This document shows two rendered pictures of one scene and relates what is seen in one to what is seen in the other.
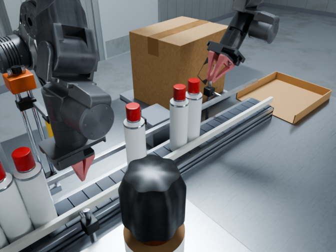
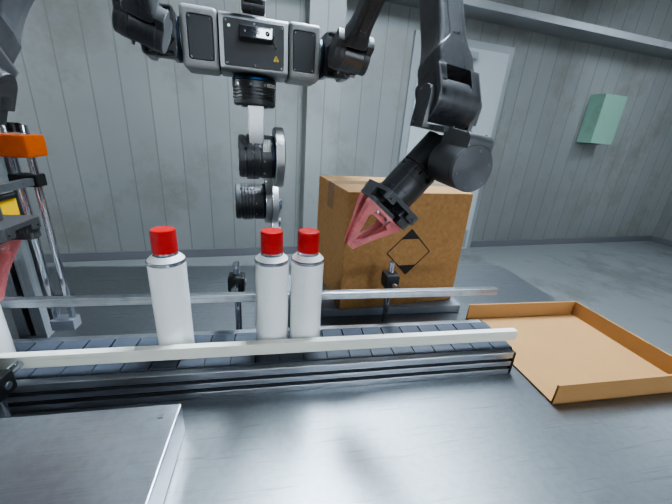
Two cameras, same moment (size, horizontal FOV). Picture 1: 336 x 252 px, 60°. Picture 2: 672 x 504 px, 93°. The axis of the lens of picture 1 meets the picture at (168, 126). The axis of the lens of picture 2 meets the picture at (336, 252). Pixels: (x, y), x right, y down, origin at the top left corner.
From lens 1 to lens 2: 0.52 m
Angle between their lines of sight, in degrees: 30
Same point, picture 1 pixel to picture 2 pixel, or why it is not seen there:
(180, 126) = (262, 301)
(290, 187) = not seen: outside the picture
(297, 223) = not seen: outside the picture
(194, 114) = (298, 291)
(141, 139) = (163, 289)
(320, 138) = (607, 468)
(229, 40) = (392, 178)
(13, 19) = (308, 187)
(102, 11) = not seen: hidden behind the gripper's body
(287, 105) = (564, 363)
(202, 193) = (240, 442)
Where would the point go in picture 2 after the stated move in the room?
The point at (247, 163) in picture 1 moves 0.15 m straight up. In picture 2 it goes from (380, 434) to (394, 346)
